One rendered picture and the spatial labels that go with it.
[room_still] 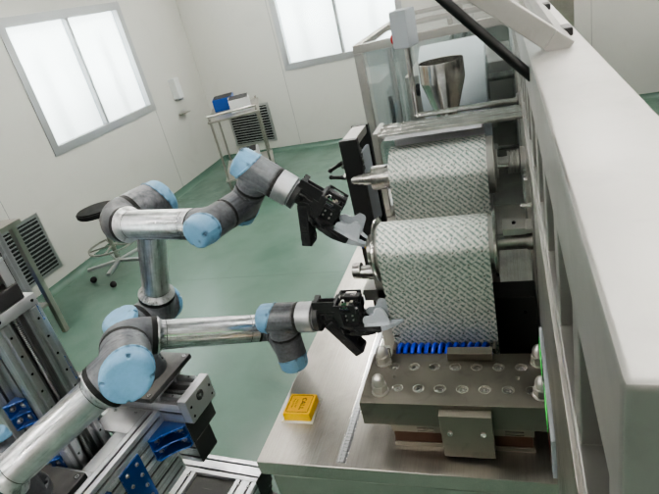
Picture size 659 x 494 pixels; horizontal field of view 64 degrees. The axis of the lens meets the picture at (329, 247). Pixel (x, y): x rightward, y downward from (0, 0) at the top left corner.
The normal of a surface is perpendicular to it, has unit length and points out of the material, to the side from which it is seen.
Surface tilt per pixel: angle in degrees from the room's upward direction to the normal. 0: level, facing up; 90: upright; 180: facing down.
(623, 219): 0
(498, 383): 0
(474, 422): 90
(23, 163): 90
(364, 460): 0
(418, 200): 92
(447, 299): 90
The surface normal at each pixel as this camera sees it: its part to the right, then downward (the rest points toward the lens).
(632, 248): -0.22, -0.88
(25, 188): 0.94, -0.07
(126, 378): 0.47, 0.23
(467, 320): -0.26, 0.47
